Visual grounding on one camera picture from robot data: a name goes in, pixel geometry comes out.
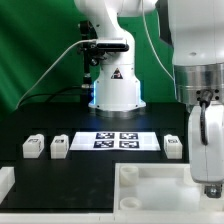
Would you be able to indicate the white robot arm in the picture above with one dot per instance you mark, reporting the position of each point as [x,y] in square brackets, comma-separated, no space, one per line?
[196,30]

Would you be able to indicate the white sheet with tags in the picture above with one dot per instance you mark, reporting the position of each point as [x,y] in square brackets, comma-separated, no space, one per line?
[105,140]

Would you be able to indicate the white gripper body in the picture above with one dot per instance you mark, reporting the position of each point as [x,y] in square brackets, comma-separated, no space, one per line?
[207,161]

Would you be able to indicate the black camera on stand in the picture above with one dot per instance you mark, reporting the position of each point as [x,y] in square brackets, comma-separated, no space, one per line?
[94,53]

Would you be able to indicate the white square table top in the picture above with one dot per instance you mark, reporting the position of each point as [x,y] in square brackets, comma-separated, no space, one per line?
[155,187]

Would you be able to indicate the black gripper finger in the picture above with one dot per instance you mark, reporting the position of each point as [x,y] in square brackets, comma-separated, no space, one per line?
[213,191]

